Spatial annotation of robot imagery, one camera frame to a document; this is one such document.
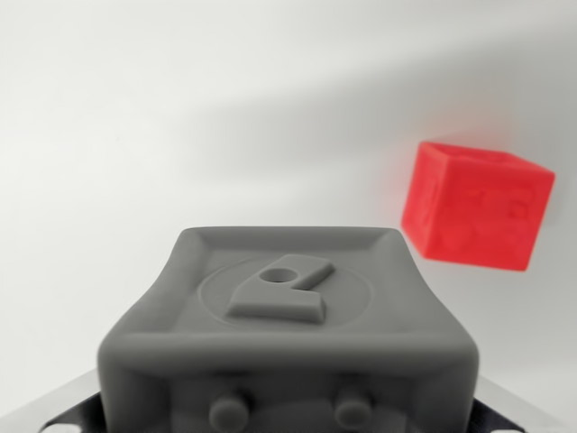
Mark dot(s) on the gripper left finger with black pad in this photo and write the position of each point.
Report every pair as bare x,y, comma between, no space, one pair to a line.
67,412

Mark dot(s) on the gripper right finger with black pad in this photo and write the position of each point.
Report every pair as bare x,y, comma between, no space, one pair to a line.
509,415

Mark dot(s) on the grey cube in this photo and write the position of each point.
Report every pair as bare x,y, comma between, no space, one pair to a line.
288,325

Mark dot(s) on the red cube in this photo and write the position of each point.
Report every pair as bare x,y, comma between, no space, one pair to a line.
478,207

